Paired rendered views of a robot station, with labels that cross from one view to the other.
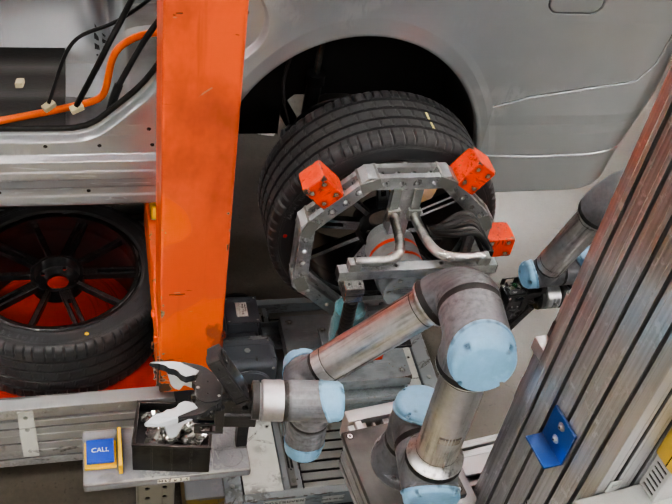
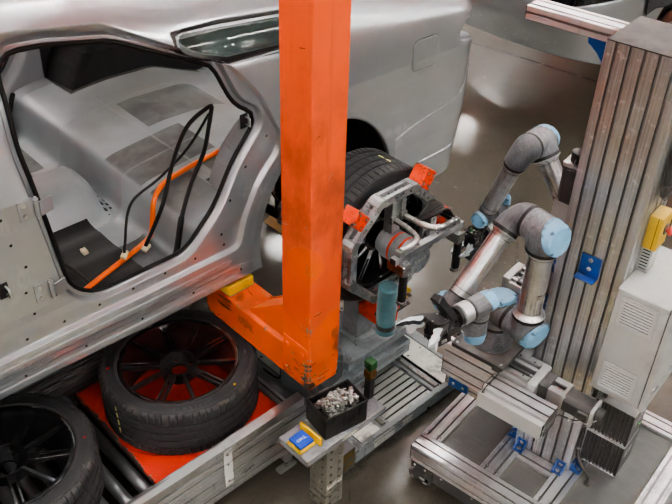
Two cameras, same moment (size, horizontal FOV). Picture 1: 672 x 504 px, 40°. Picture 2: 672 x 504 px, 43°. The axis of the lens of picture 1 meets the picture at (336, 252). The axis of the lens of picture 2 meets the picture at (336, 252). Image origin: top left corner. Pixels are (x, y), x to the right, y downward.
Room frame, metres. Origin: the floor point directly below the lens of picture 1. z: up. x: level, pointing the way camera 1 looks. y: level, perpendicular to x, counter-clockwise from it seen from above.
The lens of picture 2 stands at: (-0.69, 1.34, 3.01)
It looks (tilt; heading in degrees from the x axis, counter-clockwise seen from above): 37 degrees down; 335
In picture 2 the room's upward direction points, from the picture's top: 2 degrees clockwise
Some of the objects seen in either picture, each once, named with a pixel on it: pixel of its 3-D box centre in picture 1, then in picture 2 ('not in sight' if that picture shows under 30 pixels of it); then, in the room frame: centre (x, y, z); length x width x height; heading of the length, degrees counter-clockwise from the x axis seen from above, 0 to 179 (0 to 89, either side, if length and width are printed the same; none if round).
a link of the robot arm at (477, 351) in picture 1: (450, 411); (534, 281); (1.10, -0.27, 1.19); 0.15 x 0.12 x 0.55; 12
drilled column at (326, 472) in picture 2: (154, 499); (326, 464); (1.38, 0.37, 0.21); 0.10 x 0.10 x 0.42; 19
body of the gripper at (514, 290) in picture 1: (521, 296); (476, 235); (1.80, -0.51, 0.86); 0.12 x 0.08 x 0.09; 113
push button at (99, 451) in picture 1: (100, 452); (301, 440); (1.33, 0.51, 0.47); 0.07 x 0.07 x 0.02; 19
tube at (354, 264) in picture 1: (376, 229); (398, 228); (1.76, -0.09, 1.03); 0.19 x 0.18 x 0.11; 19
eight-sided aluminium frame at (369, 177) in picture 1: (389, 246); (390, 242); (1.91, -0.14, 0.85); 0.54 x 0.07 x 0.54; 109
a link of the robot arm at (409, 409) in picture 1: (418, 421); (499, 307); (1.22, -0.24, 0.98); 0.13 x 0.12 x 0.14; 12
